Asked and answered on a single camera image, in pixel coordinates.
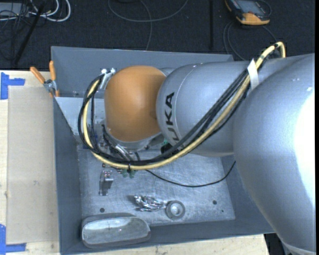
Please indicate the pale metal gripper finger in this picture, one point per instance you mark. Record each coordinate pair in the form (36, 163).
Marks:
(103, 187)
(110, 180)

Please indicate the clear oblong dish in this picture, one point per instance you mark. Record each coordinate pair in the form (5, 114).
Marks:
(114, 230)

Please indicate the grey metal bin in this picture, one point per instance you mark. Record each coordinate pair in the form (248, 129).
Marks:
(175, 185)

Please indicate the pale flat board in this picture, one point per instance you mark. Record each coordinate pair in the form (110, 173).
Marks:
(32, 155)

